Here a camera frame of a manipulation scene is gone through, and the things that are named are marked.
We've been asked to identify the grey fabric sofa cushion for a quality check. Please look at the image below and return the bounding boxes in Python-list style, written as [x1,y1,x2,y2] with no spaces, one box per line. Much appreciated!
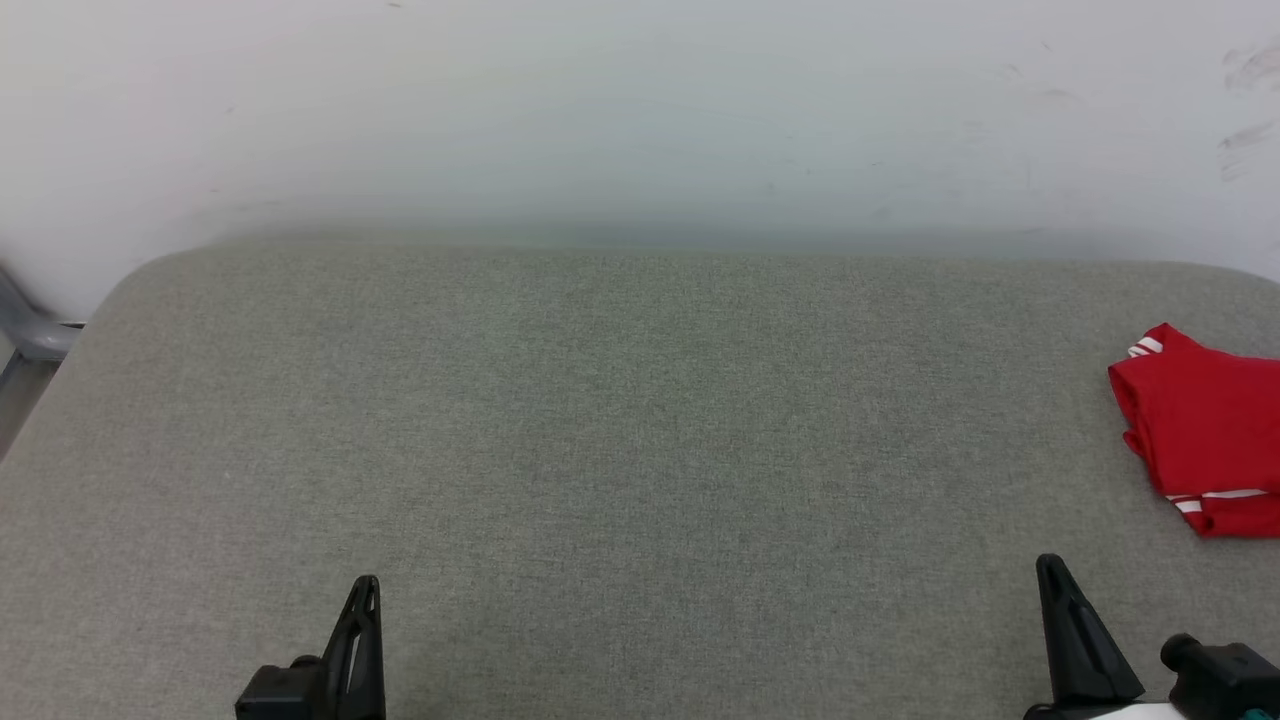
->
[0,245,1280,720]

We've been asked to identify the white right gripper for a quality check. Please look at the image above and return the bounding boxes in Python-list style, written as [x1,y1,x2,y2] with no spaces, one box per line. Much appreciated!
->
[1025,553,1186,720]

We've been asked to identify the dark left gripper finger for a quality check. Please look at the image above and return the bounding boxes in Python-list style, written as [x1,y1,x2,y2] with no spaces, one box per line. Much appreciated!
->
[325,575,387,720]

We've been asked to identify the red white basketball jersey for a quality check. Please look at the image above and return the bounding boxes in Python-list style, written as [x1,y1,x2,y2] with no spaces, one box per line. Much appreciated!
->
[1107,322,1280,541]

